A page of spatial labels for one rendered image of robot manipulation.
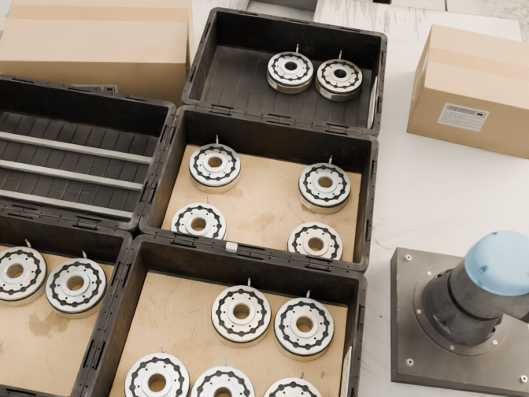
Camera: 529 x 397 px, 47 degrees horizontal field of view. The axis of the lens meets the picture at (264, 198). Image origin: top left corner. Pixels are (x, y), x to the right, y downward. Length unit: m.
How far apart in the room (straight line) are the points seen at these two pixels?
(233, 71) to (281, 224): 0.42
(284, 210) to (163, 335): 0.34
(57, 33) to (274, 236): 0.66
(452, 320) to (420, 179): 0.40
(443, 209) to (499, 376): 0.39
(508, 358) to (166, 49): 0.94
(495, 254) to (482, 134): 0.52
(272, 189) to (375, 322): 0.33
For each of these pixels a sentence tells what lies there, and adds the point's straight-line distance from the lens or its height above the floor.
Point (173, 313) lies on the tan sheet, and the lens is 1.10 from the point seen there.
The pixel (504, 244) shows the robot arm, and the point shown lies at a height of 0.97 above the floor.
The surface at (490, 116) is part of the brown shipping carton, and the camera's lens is 1.49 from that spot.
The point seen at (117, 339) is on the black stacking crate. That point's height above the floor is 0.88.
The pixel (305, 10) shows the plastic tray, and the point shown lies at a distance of 1.80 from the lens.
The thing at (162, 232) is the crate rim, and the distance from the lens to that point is 1.06.
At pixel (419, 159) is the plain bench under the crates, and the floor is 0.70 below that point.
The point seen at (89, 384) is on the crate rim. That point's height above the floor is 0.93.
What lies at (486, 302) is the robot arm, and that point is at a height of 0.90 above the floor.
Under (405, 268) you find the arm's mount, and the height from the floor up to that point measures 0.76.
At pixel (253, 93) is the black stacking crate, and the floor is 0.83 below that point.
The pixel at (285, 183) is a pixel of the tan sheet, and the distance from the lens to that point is 1.24.
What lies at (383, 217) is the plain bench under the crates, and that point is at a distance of 1.38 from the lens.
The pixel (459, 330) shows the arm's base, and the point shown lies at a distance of 1.20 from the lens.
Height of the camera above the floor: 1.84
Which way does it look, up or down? 56 degrees down
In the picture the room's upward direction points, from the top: 6 degrees clockwise
